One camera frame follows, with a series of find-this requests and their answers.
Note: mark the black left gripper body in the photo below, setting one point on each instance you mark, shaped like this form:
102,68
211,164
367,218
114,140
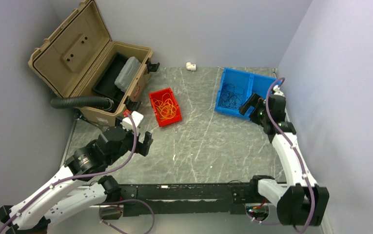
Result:
130,144

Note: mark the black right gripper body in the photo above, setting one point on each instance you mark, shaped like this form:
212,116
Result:
259,115

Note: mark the white pipe elbow fitting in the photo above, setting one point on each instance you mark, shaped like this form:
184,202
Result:
190,67

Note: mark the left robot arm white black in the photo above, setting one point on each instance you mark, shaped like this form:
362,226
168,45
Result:
81,182

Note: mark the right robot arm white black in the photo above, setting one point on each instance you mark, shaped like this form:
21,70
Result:
302,202

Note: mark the blue bin right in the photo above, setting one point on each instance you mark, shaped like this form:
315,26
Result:
261,84

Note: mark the blue bin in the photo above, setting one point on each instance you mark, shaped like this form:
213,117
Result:
261,84
235,89

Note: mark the blue bin left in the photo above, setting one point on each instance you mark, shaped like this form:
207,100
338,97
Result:
235,89

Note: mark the black toolbox tray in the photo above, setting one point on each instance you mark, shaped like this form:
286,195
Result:
105,85

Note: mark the grey plastic organizer box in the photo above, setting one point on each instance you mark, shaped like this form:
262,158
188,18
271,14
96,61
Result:
127,74

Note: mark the red plastic bin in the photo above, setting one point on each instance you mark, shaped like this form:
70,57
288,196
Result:
165,107

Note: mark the tan hard toolbox case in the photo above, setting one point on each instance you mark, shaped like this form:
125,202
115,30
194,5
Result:
73,57

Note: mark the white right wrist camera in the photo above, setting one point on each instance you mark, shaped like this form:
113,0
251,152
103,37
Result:
277,91

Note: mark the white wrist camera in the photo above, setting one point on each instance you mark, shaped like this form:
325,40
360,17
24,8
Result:
277,91
132,120

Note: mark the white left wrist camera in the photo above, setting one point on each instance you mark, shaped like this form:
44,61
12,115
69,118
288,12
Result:
132,120

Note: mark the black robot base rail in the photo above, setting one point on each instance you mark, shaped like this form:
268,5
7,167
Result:
182,198

